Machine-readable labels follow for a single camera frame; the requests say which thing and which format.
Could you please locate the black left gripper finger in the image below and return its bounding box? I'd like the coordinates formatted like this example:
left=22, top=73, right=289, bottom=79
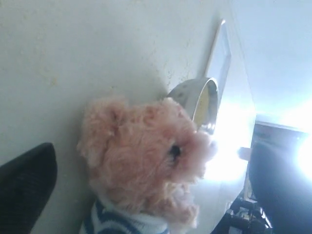
left=0, top=142, right=58, bottom=234

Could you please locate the tan teddy bear striped shirt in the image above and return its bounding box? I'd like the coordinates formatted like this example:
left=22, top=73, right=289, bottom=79
left=78, top=97, right=217, bottom=234

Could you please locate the steel bowl of yellow grain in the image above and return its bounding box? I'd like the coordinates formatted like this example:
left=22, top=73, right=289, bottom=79
left=167, top=78, right=218, bottom=135

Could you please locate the white rectangular plastic tray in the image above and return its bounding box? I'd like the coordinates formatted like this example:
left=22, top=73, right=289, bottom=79
left=205, top=19, right=232, bottom=87

